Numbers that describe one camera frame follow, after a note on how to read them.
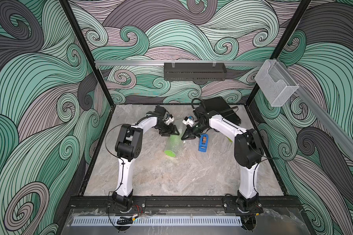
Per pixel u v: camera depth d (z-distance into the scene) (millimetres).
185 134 851
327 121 595
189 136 799
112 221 697
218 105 1165
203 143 949
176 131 919
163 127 853
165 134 895
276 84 810
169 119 929
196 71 954
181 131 944
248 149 551
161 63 948
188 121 868
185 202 759
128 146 568
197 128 781
